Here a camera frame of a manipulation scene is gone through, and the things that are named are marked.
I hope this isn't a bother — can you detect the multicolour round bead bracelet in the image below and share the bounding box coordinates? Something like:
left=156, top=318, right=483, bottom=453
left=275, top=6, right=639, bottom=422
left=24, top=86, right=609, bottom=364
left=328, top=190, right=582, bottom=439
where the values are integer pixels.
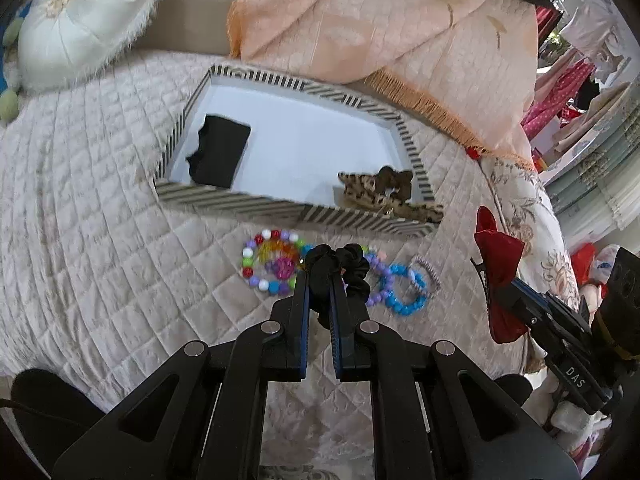
left=241, top=229, right=306, bottom=296

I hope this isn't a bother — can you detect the peach fringed blanket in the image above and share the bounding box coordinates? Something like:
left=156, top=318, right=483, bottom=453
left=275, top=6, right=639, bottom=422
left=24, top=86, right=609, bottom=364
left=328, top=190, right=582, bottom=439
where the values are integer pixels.
left=227, top=0, right=541, bottom=171

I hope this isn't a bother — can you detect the purple bead bracelet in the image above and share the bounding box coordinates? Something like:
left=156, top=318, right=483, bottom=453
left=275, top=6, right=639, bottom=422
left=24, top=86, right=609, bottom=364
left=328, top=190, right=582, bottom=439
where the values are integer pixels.
left=364, top=252, right=401, bottom=308

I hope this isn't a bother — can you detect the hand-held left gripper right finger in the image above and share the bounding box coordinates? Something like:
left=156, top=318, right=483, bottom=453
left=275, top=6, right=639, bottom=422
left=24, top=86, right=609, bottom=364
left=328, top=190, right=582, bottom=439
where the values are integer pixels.
left=329, top=277, right=581, bottom=480

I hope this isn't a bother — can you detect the green plush ball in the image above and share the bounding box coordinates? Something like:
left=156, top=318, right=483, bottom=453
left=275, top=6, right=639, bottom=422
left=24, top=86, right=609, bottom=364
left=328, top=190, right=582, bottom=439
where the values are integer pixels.
left=0, top=87, right=21, bottom=123

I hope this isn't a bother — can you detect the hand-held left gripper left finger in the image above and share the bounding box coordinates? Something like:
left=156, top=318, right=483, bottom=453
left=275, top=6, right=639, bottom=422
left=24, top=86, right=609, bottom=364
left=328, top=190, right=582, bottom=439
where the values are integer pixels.
left=52, top=270, right=311, bottom=480

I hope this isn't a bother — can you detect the striped mirror tray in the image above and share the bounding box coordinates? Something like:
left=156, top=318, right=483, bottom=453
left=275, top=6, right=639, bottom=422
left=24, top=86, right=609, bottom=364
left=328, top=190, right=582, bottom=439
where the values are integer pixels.
left=152, top=64, right=446, bottom=239

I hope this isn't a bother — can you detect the grey striped hair tie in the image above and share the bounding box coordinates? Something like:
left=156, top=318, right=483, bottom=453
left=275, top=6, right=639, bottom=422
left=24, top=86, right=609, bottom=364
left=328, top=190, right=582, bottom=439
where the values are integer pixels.
left=410, top=255, right=442, bottom=297

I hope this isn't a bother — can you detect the pink polka dot clothing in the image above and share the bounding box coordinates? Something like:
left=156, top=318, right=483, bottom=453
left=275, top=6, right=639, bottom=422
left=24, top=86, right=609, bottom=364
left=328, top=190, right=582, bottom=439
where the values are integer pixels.
left=522, top=57, right=596, bottom=136

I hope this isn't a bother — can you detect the floral cushion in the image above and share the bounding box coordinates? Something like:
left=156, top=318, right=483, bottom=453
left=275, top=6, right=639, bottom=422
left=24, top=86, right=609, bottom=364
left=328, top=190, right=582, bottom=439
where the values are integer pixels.
left=480, top=155, right=583, bottom=371

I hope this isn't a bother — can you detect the red and white plush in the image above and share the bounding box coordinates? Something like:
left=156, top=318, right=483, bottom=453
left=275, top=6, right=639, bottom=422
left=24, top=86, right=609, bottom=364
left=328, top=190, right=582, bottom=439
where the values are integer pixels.
left=570, top=242, right=621, bottom=311

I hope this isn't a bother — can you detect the blue chunky bead bracelet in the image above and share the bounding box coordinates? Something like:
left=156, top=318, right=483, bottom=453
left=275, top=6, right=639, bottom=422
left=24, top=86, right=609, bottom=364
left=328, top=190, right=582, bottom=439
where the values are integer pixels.
left=380, top=280, right=429, bottom=317

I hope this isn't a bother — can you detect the pale green ribbed cloth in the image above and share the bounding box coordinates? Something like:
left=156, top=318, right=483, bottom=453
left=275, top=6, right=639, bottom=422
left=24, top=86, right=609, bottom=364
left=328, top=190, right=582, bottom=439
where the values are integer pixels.
left=542, top=105, right=640, bottom=231

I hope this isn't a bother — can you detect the black velvet cushion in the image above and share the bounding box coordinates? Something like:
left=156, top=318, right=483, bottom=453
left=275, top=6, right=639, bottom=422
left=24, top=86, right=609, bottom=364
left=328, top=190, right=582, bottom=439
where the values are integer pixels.
left=186, top=115, right=252, bottom=190

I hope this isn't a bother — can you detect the red velvet bow hair clip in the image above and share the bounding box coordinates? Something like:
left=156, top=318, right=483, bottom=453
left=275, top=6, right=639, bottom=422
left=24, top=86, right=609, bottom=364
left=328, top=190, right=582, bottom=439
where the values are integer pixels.
left=470, top=206, right=530, bottom=345

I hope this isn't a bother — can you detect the leopard print hair bow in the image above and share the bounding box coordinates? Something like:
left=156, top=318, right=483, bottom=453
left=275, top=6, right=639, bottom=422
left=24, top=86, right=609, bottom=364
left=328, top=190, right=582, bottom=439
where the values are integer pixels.
left=337, top=172, right=445, bottom=224

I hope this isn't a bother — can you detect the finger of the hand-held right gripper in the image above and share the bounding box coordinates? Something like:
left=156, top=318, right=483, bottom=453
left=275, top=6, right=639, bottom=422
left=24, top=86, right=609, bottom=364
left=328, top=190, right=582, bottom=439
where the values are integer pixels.
left=500, top=290, right=551, bottom=356
left=510, top=277, right=581, bottom=331

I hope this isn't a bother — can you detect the white round fringed pillow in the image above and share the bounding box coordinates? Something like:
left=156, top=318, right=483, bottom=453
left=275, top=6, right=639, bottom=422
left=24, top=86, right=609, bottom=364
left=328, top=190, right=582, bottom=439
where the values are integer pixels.
left=17, top=0, right=168, bottom=92

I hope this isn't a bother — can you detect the black scrunchie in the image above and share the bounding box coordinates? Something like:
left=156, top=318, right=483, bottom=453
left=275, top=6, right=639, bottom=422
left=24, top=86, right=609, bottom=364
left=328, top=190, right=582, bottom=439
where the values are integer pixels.
left=304, top=243, right=372, bottom=331

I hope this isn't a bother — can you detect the orange rainbow bead bracelet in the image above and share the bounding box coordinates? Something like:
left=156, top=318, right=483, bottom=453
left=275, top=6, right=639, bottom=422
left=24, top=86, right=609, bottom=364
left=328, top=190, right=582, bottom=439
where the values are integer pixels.
left=255, top=240, right=301, bottom=281

